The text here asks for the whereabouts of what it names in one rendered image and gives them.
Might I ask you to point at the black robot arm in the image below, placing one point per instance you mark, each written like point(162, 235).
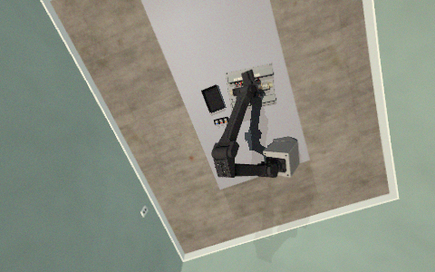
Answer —
point(226, 149)

